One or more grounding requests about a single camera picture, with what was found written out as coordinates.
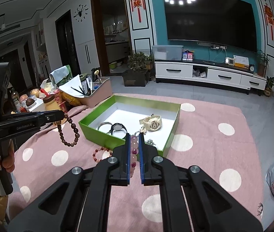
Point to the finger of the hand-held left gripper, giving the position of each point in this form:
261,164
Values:
30,114
54,120

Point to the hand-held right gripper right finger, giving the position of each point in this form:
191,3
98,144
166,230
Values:
141,159

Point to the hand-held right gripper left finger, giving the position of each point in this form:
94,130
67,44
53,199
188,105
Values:
128,159

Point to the green silver brooch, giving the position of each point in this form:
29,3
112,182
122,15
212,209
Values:
150,142

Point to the gold brooch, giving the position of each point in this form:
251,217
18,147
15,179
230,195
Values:
143,130

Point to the black wristwatch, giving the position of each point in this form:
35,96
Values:
116,127

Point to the white wristwatch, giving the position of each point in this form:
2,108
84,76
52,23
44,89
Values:
153,123

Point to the green cardboard box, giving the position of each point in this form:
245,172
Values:
95,134

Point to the silver bangle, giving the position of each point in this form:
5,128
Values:
101,124

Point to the brown round fruit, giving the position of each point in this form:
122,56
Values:
30,102

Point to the yellow bear bottle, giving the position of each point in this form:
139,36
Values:
52,105

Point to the dark glass sauce bottle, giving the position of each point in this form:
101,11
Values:
16,99

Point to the reddish round fruit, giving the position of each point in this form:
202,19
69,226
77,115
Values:
23,99

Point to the orange snack packet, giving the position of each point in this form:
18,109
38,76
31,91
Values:
71,99

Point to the black pen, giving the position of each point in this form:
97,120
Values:
77,90

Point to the white paper sheets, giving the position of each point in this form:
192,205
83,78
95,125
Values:
71,84

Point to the green package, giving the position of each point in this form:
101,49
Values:
69,77

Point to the grey folded cloth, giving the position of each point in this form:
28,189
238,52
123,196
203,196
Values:
59,73

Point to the pink desk organizer box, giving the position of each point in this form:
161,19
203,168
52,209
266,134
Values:
100,96

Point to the pink polka dot blanket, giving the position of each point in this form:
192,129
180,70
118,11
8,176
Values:
199,149

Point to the white pendant lamp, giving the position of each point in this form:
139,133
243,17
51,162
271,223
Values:
3,25

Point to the potted plant in black box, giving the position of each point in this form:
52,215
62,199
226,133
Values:
134,79

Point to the green plastic basin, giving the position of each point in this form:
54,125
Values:
114,65

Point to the white tv cabinet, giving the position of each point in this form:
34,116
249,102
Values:
175,70

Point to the bushy potted plant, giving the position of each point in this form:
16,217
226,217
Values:
138,61

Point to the clear plastic storage bin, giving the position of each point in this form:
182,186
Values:
167,53

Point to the small white device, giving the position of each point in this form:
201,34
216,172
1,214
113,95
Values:
229,61

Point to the desk calendar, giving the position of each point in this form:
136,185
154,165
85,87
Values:
240,61

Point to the black alarm clock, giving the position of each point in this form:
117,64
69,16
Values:
252,68

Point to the small potted plant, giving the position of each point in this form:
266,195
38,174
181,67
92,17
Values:
268,90

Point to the tall potted plant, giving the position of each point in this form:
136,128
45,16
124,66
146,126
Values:
262,69

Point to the black television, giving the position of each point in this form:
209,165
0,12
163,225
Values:
211,21

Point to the deer head wall clock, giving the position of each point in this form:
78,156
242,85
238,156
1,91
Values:
81,13

